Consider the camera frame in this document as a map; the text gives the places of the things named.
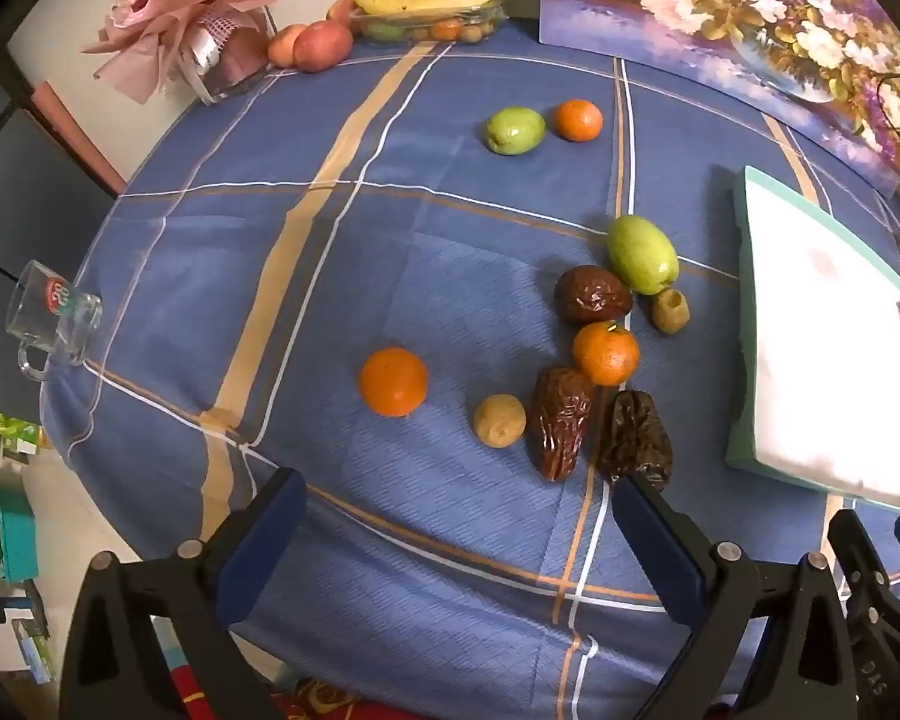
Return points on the green printed box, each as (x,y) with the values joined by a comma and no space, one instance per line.
(0,427)

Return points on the blue plaid tablecloth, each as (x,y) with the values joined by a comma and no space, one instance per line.
(420,240)

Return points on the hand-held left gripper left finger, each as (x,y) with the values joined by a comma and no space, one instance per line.
(262,547)

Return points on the small olive-brown pitted fruit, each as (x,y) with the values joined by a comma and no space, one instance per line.
(670,310)

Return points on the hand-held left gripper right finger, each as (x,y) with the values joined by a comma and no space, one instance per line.
(652,547)

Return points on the white tray with teal rim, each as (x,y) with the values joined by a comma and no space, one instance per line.
(817,352)

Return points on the teal box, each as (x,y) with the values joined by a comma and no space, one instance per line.
(11,532)

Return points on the round brown date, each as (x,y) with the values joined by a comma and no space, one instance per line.
(592,295)

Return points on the round tan longan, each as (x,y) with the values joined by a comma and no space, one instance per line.
(499,421)

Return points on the dark wrinkled date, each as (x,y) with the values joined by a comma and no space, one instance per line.
(636,435)

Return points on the orange tangerine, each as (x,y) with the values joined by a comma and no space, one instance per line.
(578,120)
(394,382)
(606,354)

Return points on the clear container of small fruit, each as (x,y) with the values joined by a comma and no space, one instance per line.
(427,28)

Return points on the glass mug with red label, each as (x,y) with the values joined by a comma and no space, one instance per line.
(52,315)

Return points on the long reddish-brown date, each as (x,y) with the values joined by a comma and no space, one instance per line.
(561,424)

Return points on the pink wrapped flower bouquet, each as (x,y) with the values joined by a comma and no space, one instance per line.
(180,22)

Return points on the peach-coloured apple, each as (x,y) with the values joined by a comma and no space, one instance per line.
(285,45)

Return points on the floral painting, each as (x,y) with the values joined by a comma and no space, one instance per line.
(720,15)

